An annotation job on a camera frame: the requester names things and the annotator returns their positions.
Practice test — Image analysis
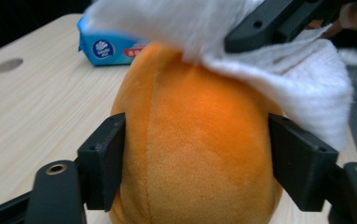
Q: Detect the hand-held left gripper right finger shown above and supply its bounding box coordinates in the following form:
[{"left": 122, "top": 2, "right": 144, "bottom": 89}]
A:
[{"left": 268, "top": 112, "right": 339, "bottom": 213}]

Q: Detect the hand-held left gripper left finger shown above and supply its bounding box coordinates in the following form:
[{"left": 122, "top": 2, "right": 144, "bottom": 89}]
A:
[{"left": 76, "top": 112, "right": 127, "bottom": 213}]

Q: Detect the white wet wipe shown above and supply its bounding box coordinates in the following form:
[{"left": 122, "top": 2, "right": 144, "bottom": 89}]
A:
[{"left": 84, "top": 0, "right": 354, "bottom": 152}]

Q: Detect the orange plush ball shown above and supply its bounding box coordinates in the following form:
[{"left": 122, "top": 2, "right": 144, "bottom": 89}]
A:
[{"left": 109, "top": 41, "right": 284, "bottom": 224}]

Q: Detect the blue wet wipes packet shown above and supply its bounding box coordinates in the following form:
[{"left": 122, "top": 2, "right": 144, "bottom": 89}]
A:
[{"left": 76, "top": 15, "right": 151, "bottom": 67}]

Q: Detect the round grey table grommet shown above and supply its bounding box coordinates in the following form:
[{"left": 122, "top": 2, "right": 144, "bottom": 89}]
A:
[{"left": 0, "top": 58, "right": 24, "bottom": 75}]

